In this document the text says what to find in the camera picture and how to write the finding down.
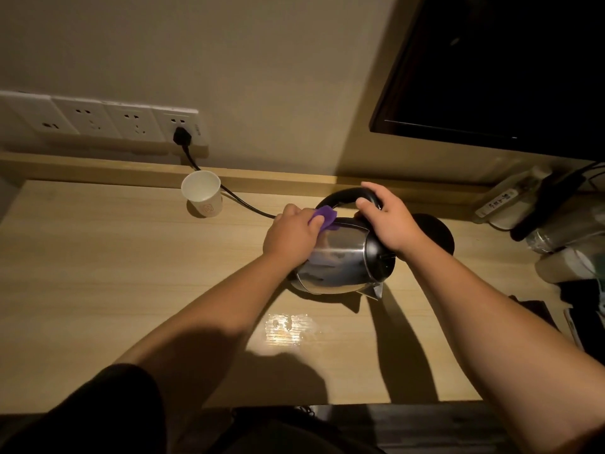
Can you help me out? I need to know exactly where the person's left forearm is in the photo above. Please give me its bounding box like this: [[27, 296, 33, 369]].
[[113, 253, 303, 452]]

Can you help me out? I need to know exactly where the white wall socket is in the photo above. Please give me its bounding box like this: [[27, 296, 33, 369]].
[[51, 96, 123, 140], [0, 90, 79, 136], [103, 102, 167, 143], [151, 107, 210, 148]]

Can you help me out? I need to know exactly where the black power cord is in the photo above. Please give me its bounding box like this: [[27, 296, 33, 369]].
[[181, 144, 278, 219]]

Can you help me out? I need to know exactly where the white labelled telephone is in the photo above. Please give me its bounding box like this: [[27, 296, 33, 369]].
[[473, 165, 554, 230]]

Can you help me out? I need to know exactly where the purple cleaning cloth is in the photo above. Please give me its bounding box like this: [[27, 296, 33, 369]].
[[308, 206, 339, 233]]

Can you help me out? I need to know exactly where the black television screen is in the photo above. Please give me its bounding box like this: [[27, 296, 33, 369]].
[[369, 0, 605, 162]]

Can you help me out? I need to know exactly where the person's black clothing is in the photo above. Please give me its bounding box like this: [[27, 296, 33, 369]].
[[0, 363, 384, 454]]

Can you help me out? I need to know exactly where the water puddle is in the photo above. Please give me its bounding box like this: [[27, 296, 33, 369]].
[[264, 313, 323, 346]]

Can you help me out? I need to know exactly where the wooden back ledge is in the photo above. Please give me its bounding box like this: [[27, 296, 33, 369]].
[[0, 151, 488, 207]]

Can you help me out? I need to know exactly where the white paper cup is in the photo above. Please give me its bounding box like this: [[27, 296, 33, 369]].
[[181, 170, 223, 218]]

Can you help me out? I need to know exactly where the black kettle base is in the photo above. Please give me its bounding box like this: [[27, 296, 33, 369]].
[[410, 213, 456, 257]]

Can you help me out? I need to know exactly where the person's left hand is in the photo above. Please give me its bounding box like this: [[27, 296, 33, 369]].
[[262, 203, 327, 272]]

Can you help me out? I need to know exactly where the stainless steel electric kettle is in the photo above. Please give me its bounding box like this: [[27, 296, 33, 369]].
[[288, 186, 398, 301]]

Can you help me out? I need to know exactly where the person's right forearm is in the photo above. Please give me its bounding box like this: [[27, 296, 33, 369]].
[[396, 238, 605, 454]]

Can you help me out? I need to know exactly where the person's right hand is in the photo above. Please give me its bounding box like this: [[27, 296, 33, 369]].
[[354, 181, 429, 259]]

